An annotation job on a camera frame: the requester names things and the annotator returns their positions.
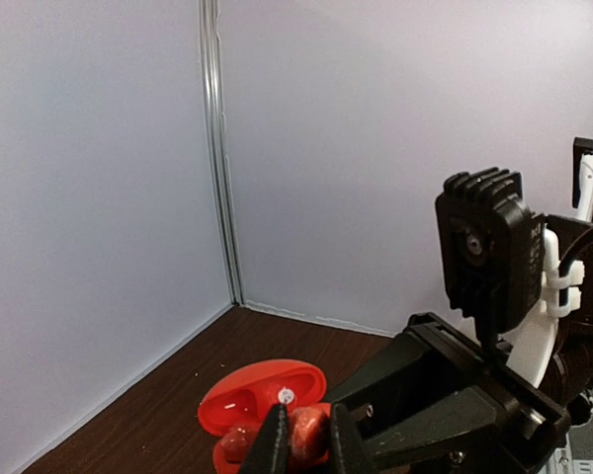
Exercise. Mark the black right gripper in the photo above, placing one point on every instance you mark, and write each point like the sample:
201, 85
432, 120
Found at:
442, 404

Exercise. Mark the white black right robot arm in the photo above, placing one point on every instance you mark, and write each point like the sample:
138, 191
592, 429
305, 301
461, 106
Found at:
569, 377

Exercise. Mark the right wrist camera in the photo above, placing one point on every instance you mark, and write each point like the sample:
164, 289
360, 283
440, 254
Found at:
501, 269

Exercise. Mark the red round charging case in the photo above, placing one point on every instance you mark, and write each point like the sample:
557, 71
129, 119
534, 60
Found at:
236, 407

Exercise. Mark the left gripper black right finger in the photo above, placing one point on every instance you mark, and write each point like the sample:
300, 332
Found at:
348, 454

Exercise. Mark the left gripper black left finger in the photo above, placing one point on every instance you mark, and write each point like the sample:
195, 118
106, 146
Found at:
270, 452

